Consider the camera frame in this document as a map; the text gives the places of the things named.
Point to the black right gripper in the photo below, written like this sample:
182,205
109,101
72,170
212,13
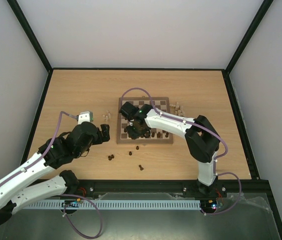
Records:
133,132

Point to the light chess pieces pile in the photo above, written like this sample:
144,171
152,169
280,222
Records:
107,116
177,109

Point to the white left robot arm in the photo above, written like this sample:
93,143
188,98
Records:
18,189

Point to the light chess pieces left pile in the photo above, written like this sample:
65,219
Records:
107,116

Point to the wooden chess board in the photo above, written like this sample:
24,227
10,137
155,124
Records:
161,103

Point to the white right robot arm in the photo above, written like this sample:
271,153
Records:
204,143

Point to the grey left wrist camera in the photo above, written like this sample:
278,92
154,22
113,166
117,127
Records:
86,116

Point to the dark chess pieces left cluster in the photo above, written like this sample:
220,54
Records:
111,157

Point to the light blue cable duct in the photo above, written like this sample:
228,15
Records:
59,204

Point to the light chess pieces right pile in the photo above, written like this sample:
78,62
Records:
177,109

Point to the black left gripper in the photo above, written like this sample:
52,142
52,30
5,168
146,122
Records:
100,139

